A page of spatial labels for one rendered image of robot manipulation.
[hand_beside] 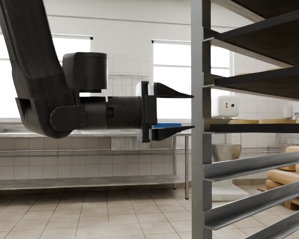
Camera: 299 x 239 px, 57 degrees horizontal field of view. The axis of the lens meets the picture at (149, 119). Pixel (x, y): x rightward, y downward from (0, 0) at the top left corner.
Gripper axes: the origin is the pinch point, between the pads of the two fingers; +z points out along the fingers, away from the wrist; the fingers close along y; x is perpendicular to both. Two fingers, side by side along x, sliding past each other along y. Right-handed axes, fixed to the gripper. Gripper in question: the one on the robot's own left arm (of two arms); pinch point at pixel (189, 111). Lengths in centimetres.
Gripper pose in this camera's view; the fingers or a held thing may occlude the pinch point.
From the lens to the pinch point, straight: 50.1
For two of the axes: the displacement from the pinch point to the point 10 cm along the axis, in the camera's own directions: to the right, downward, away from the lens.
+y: -0.2, -10.0, 0.1
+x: -1.9, 0.2, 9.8
